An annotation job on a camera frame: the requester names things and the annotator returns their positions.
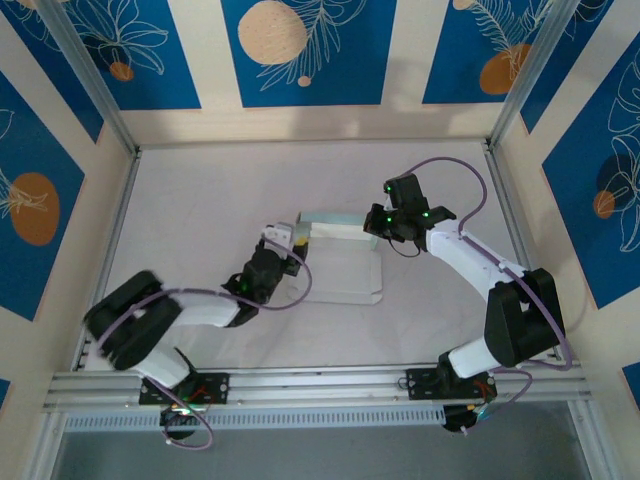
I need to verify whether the white paper box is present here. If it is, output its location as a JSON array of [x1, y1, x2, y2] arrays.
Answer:
[[292, 209, 385, 306]]

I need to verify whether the black controller board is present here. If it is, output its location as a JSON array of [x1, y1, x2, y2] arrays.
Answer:
[[442, 403, 496, 435], [159, 402, 204, 442]]

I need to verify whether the aluminium side rail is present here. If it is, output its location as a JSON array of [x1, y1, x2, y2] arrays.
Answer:
[[72, 149, 144, 372], [482, 141, 564, 362]]

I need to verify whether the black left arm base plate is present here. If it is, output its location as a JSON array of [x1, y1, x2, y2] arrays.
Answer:
[[138, 370, 231, 407]]

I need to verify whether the long aluminium base rail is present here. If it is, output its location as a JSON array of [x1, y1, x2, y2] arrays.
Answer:
[[42, 360, 594, 414]]

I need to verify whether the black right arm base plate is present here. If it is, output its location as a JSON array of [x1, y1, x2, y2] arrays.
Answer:
[[405, 367, 499, 401]]

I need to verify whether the aluminium frame post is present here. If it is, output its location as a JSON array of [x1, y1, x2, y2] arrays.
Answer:
[[37, 0, 142, 157], [487, 0, 617, 151]]

